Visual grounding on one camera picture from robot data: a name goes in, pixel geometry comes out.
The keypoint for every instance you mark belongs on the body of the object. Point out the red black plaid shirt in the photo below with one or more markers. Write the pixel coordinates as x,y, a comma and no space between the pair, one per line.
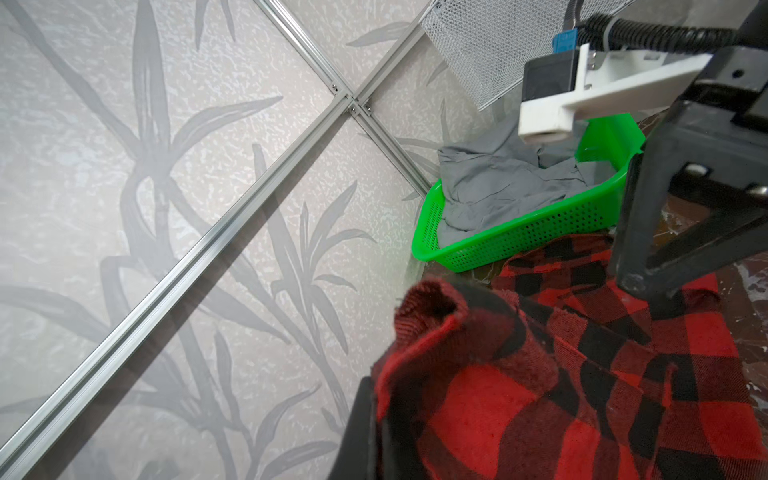
554,372

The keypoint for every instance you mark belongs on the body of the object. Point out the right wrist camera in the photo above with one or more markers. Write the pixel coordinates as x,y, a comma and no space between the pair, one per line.
583,84

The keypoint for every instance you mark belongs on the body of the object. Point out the white wire mesh basket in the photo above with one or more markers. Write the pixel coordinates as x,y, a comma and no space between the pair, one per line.
486,43

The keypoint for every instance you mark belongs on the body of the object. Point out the grey long sleeve shirt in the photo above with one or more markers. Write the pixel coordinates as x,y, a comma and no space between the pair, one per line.
496,178

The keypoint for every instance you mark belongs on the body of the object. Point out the aluminium frame crossbar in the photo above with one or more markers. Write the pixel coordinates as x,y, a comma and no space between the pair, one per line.
27,447

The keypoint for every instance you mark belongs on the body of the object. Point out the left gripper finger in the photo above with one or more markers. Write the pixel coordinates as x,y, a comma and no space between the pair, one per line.
357,457

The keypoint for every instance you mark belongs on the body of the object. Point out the green plastic basket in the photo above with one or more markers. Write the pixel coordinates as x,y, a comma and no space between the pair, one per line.
615,139

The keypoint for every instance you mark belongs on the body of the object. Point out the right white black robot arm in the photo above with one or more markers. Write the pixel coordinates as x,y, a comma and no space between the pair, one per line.
611,32

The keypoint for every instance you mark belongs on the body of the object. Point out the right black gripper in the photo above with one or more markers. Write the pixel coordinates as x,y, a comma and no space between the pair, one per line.
710,150

